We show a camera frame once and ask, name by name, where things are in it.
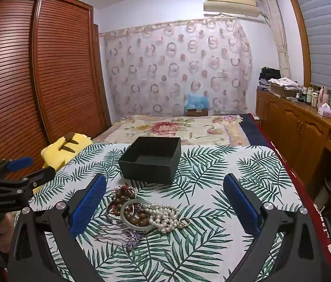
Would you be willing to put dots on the purple crystal flower brooch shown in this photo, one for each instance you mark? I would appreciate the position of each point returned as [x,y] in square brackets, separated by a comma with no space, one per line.
[133,238]

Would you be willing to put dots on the pale green jade bangle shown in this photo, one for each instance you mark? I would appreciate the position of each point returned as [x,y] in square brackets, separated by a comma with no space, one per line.
[137,227]

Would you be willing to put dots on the green leaf print tablecloth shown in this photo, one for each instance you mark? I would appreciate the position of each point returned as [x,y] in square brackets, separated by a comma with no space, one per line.
[212,158]

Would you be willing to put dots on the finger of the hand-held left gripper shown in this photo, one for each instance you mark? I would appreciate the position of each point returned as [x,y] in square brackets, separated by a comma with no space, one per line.
[42,175]
[20,164]

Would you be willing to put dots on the navy blue blanket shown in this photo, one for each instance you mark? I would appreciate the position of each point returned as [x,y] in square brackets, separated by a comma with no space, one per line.
[255,130]

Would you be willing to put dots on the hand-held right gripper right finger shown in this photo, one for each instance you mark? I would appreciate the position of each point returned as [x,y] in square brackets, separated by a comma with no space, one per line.
[241,207]

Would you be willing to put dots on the grey window blind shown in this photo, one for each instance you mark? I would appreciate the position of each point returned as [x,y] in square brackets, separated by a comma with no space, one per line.
[329,41]

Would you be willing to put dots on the small cardboard box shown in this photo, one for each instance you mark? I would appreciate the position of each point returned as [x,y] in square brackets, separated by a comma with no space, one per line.
[197,112]

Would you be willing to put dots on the brown louvred wooden wardrobe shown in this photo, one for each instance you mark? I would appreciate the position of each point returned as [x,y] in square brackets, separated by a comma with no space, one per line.
[65,64]

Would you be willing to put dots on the silver wavy hair comb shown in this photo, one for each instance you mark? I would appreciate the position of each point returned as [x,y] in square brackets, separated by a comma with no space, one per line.
[106,233]

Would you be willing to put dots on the pink tissue box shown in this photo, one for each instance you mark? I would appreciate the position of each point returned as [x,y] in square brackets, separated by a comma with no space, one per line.
[326,111]

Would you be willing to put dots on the black jewelry box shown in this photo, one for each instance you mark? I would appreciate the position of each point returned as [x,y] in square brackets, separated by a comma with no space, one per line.
[150,171]

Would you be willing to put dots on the pink bottle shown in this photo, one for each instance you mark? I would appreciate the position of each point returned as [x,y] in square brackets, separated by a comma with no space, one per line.
[322,97]

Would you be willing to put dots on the pink circle print curtain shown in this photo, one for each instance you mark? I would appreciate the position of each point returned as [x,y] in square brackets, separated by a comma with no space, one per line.
[168,64]

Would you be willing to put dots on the wooden window frame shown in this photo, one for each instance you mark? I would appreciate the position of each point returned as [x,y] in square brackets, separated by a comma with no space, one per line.
[299,35]

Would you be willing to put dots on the pile of dark clothes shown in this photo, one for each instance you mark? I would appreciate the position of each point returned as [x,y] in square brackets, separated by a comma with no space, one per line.
[269,75]

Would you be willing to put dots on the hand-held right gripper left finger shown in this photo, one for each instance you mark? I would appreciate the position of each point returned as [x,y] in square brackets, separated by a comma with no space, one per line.
[87,207]

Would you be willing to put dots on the row of cosmetic bottles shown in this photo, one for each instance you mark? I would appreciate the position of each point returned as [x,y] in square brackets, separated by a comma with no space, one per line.
[309,95]

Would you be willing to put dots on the beige tied side curtain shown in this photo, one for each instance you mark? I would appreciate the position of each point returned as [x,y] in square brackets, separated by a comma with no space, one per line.
[280,41]

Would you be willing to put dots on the long wooden cabinet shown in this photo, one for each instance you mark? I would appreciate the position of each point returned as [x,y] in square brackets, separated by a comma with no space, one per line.
[294,126]

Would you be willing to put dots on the blue plastic bag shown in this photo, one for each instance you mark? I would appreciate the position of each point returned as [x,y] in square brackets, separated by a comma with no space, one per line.
[196,101]

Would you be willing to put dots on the cardboard box with white cloth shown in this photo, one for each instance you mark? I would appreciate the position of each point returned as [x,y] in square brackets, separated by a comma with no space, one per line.
[284,88]

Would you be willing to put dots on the yellow plush toy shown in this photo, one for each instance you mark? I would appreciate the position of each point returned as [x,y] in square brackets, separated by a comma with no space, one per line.
[54,152]

